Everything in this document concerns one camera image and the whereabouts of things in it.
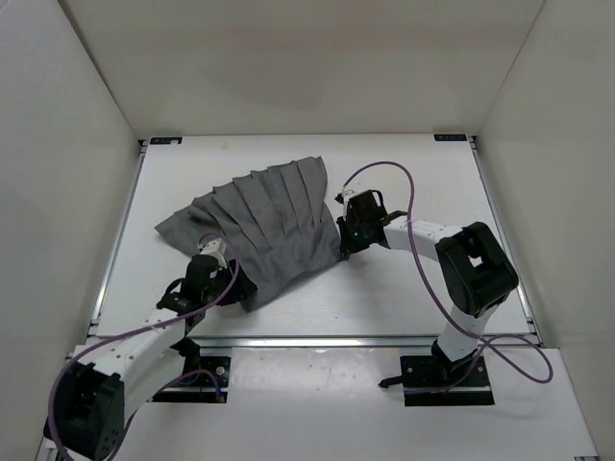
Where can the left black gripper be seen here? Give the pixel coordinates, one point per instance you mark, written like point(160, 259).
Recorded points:
point(242, 288)

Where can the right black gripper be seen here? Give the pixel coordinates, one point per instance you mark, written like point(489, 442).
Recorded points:
point(347, 247)

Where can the grey pleated skirt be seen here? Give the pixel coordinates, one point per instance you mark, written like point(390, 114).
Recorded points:
point(276, 219)

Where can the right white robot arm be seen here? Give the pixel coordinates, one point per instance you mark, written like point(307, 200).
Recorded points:
point(477, 273)

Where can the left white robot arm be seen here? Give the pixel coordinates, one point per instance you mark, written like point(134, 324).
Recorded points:
point(94, 399)

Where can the right blue corner label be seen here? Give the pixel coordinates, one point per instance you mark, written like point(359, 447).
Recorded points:
point(450, 137)

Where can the blue corner label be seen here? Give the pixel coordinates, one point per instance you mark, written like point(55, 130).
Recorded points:
point(450, 137)
point(166, 140)

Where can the left blue corner label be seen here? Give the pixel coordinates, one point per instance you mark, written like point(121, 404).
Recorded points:
point(166, 140)

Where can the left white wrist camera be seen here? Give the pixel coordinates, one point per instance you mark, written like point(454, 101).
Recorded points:
point(215, 248)

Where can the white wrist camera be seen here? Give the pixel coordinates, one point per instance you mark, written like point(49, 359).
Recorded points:
point(215, 248)
point(343, 196)

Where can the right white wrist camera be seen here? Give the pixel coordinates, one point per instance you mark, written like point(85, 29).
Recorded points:
point(343, 196)

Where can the aluminium front table rail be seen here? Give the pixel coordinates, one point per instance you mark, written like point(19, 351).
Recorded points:
point(314, 342)

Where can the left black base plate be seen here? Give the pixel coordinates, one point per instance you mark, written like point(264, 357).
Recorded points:
point(207, 382)

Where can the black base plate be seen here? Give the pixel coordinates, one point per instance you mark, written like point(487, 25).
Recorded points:
point(425, 383)
point(207, 382)

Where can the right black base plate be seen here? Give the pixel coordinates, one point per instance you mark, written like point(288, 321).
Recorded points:
point(425, 383)

